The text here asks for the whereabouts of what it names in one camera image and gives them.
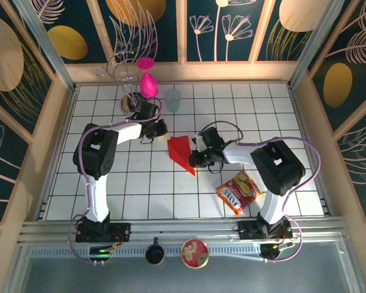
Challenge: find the pink wine glass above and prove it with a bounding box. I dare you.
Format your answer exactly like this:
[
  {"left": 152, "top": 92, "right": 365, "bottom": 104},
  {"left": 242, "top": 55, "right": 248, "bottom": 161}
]
[{"left": 136, "top": 57, "right": 159, "bottom": 98}]

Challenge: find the chrome wire glass stand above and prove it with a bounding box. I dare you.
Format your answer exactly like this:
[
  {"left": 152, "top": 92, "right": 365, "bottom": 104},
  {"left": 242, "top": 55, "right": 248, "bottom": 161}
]
[{"left": 96, "top": 50, "right": 151, "bottom": 116}]

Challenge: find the red square paper sheet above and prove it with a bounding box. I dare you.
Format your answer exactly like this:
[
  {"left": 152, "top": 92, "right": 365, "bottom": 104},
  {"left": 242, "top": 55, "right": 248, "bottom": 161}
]
[{"left": 167, "top": 134, "right": 198, "bottom": 178}]

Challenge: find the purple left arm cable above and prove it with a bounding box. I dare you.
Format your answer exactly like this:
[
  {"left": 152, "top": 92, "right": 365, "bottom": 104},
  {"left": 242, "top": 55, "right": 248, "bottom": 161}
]
[{"left": 69, "top": 96, "right": 163, "bottom": 265}]

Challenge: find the orange candy bag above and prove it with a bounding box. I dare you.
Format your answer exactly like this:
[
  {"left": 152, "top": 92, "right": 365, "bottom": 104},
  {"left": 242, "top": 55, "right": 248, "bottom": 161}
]
[{"left": 216, "top": 170, "right": 264, "bottom": 216}]

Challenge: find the translucent plastic cup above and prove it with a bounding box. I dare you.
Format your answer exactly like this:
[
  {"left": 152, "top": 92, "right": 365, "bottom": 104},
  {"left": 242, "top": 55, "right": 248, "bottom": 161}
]
[{"left": 163, "top": 89, "right": 182, "bottom": 114}]

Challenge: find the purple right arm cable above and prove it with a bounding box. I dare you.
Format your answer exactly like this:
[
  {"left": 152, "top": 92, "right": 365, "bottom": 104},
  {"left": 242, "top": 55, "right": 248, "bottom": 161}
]
[{"left": 198, "top": 119, "right": 321, "bottom": 264}]

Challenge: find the black mug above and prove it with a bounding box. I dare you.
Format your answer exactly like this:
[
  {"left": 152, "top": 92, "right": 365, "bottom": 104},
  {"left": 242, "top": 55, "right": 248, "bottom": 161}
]
[{"left": 145, "top": 236, "right": 166, "bottom": 266}]

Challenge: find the perforated metal strip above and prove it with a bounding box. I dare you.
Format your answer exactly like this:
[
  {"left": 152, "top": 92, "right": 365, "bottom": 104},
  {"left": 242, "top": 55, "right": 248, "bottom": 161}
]
[{"left": 30, "top": 245, "right": 263, "bottom": 259}]

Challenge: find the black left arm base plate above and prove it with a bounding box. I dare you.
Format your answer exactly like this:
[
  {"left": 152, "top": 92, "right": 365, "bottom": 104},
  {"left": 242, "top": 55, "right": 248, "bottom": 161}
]
[{"left": 75, "top": 222, "right": 132, "bottom": 244}]

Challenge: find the aluminium frame post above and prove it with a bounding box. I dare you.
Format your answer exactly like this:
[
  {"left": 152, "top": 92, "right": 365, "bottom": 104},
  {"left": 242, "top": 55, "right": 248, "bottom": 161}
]
[
  {"left": 13, "top": 0, "right": 77, "bottom": 92},
  {"left": 288, "top": 0, "right": 346, "bottom": 89}
]

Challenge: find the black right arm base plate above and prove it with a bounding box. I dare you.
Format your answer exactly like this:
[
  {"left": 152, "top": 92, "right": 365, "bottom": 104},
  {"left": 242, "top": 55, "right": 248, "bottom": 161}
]
[{"left": 237, "top": 220, "right": 293, "bottom": 241}]

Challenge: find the aluminium rail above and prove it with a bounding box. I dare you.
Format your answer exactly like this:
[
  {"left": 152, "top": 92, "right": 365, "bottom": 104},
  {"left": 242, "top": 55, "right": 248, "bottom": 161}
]
[{"left": 18, "top": 215, "right": 350, "bottom": 245}]

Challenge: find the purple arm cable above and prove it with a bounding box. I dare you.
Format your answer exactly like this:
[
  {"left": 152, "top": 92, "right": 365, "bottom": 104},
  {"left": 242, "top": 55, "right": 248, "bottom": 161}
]
[
  {"left": 198, "top": 119, "right": 321, "bottom": 264},
  {"left": 69, "top": 96, "right": 163, "bottom": 265}
]

